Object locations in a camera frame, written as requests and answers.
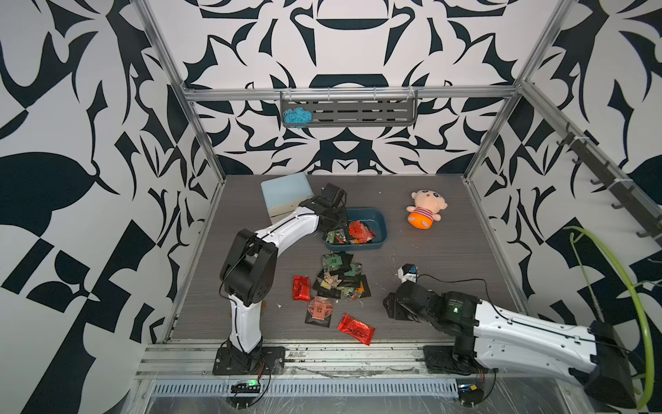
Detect pink baby plush doll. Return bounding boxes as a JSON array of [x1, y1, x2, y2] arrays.
[[406, 190, 448, 229]]

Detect small red tea bag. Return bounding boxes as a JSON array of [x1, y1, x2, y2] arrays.
[[292, 276, 311, 302]]

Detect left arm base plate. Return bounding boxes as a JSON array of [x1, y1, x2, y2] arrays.
[[212, 344, 286, 376]]

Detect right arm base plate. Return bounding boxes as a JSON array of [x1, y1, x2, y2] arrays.
[[422, 345, 499, 376]]

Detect light blue drawer box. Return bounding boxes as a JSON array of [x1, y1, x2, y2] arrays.
[[260, 172, 314, 224]]

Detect cyan crumpled cloth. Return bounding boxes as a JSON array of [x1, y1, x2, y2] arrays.
[[283, 107, 313, 129]]

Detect pink label black tea bag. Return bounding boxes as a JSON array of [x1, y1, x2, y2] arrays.
[[304, 296, 334, 328]]

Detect green hoop tube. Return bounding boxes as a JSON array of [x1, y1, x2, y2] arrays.
[[549, 220, 657, 412]]

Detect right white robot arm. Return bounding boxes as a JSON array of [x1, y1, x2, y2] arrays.
[[383, 280, 636, 409]]

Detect teal plastic storage box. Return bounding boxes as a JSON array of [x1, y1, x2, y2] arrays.
[[322, 208, 388, 252]]

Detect orange red tea bag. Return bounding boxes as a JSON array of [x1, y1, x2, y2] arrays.
[[348, 221, 376, 244]]

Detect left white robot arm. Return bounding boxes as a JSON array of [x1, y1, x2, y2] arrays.
[[219, 183, 348, 356]]

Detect black wall hook rail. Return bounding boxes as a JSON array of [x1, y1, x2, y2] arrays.
[[557, 122, 661, 246]]

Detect grey wall shelf rack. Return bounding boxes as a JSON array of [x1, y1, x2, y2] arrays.
[[279, 88, 418, 128]]

